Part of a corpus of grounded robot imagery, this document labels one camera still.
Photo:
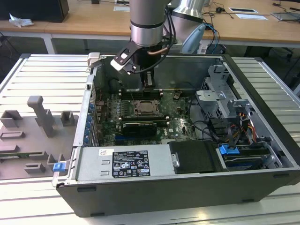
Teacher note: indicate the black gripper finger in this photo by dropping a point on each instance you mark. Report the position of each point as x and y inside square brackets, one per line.
[148, 82]

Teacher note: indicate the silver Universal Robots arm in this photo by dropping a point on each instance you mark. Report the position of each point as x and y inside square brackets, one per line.
[146, 23]

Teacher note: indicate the black RAM slot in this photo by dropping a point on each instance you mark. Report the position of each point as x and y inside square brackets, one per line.
[127, 93]
[127, 96]
[145, 121]
[145, 116]

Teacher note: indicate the CPU socket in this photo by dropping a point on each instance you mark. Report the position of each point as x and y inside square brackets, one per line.
[145, 114]

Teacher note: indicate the copper coloured curved tube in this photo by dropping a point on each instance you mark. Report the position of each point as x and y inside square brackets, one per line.
[159, 52]

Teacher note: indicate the black cylinder on board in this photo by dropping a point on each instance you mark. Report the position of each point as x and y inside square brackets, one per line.
[114, 84]

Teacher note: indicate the grey case release latch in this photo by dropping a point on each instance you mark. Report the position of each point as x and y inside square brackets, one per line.
[93, 59]

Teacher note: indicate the green motherboard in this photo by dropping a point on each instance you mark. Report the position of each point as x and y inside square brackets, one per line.
[178, 126]

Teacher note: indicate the wooden desk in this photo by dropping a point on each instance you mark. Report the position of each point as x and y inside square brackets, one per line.
[93, 21]

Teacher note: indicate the grey metal drive cage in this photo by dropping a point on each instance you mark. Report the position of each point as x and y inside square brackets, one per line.
[211, 98]

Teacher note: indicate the black plastic shroud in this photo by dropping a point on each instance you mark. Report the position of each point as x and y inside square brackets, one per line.
[192, 157]

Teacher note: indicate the grey power supply unit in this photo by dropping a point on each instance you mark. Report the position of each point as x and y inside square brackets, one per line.
[93, 164]

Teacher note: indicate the blue disk carrier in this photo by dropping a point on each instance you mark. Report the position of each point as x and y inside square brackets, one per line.
[226, 150]

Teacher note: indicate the white paper sheet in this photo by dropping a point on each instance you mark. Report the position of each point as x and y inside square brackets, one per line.
[252, 17]

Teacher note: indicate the black open PC case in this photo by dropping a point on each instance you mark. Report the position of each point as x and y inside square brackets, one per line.
[164, 197]

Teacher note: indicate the black desktop box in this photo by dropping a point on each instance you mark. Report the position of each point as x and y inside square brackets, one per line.
[35, 10]

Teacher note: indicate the dark hard disk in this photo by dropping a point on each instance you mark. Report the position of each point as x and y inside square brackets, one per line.
[243, 161]

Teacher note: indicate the blue case latch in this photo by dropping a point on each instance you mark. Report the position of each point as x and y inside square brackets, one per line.
[58, 167]

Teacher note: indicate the crumpled white paper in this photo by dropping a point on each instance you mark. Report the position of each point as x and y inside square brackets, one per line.
[21, 21]

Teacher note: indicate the grey parts rack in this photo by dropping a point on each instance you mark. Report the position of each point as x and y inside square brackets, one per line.
[30, 140]

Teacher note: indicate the clear plastic tray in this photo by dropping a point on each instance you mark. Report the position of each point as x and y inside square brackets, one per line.
[287, 17]

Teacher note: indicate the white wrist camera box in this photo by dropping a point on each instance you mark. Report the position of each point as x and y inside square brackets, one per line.
[116, 64]

